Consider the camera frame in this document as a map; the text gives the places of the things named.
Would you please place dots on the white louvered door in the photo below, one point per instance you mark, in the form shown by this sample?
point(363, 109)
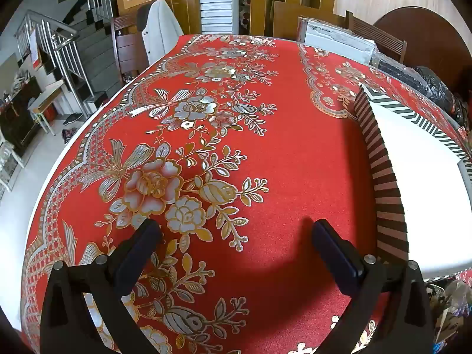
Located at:
point(218, 2)

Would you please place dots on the small white desk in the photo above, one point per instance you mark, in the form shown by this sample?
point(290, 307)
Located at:
point(46, 99)

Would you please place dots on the black plastic bag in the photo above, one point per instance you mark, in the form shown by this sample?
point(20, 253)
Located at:
point(437, 86)

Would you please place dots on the white carton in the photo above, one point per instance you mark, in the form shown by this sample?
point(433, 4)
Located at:
point(335, 40)

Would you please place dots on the yellow wooden door frame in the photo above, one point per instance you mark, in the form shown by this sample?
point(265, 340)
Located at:
point(258, 0)

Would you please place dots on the pair of shoes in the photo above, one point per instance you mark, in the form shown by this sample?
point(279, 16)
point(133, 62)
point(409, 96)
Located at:
point(72, 119)

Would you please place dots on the red floral tablecloth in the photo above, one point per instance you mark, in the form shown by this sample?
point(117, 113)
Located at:
point(295, 155)

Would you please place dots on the dark wooden chair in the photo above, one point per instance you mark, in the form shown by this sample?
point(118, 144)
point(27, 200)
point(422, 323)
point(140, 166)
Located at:
point(127, 51)

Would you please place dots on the slatted wooden chair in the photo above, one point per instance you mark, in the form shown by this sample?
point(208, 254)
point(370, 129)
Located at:
point(379, 37)

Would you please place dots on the striped white cardboard box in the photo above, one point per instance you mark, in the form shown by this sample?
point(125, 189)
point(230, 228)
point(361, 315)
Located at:
point(416, 191)

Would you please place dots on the dark cabinet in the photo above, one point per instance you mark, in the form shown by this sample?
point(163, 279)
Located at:
point(18, 118)

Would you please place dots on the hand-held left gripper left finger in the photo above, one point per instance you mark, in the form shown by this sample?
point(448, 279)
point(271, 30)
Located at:
point(138, 250)

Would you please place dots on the staircase with metal railing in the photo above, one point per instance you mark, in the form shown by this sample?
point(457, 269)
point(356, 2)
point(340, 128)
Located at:
point(88, 55)

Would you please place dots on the black wrapped package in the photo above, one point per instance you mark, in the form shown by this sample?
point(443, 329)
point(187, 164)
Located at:
point(402, 72)

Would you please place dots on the round brown tabletop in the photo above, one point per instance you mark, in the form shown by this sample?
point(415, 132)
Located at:
point(424, 33)

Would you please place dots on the colourful plastic wrappers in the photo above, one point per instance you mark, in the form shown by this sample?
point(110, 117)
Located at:
point(450, 306)

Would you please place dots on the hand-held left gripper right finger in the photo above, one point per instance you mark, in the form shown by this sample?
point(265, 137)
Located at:
point(333, 254)

